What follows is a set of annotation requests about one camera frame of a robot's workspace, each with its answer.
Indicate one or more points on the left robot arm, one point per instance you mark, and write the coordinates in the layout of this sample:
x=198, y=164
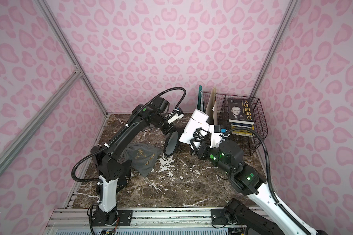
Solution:
x=114, y=175

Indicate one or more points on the white hair dryer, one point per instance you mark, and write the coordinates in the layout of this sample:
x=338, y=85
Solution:
x=196, y=128

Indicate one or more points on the black wire basket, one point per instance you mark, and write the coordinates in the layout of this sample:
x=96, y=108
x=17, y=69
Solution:
x=247, y=141

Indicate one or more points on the black pouch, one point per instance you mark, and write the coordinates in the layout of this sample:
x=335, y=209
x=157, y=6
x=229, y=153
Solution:
x=123, y=181
x=172, y=141

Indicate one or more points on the black portrait book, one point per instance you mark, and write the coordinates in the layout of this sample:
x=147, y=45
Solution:
x=240, y=111

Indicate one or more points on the grey hair dryer pouch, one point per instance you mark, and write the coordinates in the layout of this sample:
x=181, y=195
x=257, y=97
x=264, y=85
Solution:
x=143, y=157

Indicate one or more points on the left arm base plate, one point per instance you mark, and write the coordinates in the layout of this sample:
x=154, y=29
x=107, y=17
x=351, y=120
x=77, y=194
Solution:
x=120, y=217

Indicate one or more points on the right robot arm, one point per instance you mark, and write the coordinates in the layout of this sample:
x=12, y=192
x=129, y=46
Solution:
x=229, y=157

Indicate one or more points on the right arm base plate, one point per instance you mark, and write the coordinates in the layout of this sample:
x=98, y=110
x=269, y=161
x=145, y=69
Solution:
x=221, y=218

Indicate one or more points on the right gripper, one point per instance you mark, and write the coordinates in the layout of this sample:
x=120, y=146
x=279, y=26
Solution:
x=200, y=146

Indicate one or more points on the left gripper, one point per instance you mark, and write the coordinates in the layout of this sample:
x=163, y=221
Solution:
x=168, y=129

